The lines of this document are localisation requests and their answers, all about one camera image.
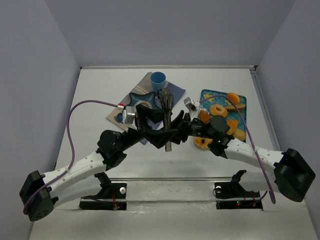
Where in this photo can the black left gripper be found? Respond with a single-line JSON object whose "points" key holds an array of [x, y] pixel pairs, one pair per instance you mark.
{"points": [[141, 122]]}

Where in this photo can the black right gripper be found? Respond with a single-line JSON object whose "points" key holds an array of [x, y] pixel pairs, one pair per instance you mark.
{"points": [[188, 124]]}

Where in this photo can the metal tongs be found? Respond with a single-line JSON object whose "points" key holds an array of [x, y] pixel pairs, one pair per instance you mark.
{"points": [[166, 100]]}

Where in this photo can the small brown bread piece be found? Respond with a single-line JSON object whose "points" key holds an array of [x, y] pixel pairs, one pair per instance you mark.
{"points": [[233, 125]]}

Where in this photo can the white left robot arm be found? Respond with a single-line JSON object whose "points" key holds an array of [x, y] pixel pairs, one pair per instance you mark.
{"points": [[42, 192]]}

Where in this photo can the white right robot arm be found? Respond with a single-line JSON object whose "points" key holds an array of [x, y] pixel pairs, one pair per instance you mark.
{"points": [[285, 172]]}

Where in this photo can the croissant bread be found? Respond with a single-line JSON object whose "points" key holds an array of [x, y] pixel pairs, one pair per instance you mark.
{"points": [[204, 116]]}

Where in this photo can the yellow bread roll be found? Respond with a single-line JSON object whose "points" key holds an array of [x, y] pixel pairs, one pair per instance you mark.
{"points": [[240, 134]]}

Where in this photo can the long brown bread stick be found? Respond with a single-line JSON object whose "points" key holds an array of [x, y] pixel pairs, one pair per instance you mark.
{"points": [[234, 108]]}

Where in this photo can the large glazed bagel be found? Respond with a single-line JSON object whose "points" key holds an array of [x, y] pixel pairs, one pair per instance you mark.
{"points": [[201, 142]]}

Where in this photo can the blue star-shaped plate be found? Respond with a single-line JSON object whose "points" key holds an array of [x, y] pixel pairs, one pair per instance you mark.
{"points": [[148, 100]]}

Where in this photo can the teal floral tray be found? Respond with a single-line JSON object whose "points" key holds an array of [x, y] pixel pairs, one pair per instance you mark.
{"points": [[211, 97]]}

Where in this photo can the blue plastic cup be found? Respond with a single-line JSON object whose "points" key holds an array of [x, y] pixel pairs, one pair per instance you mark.
{"points": [[158, 81]]}

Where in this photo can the round orange bun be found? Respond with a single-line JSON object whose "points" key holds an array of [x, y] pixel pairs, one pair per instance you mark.
{"points": [[233, 97]]}

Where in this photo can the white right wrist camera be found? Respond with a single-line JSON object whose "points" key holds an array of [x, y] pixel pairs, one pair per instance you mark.
{"points": [[191, 105]]}

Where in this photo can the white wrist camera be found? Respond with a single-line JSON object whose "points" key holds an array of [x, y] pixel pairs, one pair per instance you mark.
{"points": [[191, 105], [128, 115]]}

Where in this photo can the ring doughnut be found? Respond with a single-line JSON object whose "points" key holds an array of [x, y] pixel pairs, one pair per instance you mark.
{"points": [[218, 110]]}

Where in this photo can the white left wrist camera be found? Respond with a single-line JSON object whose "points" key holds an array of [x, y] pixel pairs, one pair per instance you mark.
{"points": [[128, 115]]}

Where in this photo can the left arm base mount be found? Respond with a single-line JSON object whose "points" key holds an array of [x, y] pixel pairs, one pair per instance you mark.
{"points": [[111, 197]]}

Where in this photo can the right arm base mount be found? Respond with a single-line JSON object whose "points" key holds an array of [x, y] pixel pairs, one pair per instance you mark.
{"points": [[230, 195]]}

